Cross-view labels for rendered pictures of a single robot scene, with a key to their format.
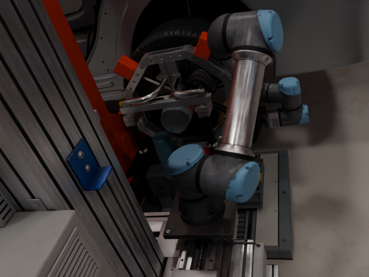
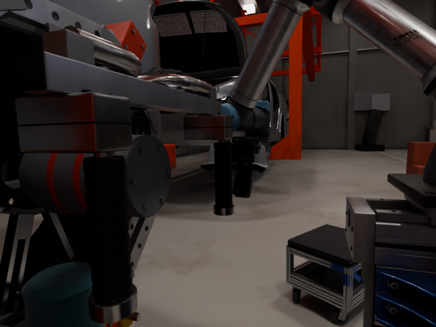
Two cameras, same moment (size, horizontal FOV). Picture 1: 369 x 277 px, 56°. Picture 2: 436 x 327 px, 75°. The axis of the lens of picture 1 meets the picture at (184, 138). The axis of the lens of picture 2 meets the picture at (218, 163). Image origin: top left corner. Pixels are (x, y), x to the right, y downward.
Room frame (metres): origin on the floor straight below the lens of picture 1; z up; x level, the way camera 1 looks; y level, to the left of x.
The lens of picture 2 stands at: (1.29, 0.47, 0.91)
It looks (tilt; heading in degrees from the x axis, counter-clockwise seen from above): 6 degrees down; 267
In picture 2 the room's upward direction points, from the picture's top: 1 degrees counter-clockwise
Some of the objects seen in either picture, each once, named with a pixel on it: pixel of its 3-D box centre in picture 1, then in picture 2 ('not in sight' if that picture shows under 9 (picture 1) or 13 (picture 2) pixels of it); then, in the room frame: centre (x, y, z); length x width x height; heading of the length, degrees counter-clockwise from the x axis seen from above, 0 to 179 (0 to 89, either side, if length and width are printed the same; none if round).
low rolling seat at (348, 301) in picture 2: not in sight; (336, 269); (0.59, -0.96, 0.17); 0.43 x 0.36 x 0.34; 36
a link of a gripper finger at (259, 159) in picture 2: not in sight; (261, 158); (1.15, -0.18, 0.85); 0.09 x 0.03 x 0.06; 104
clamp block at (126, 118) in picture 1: (132, 115); (76, 122); (1.41, 0.19, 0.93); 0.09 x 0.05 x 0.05; 157
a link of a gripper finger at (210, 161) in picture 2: not in sight; (213, 156); (1.26, -0.22, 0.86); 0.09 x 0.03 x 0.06; 32
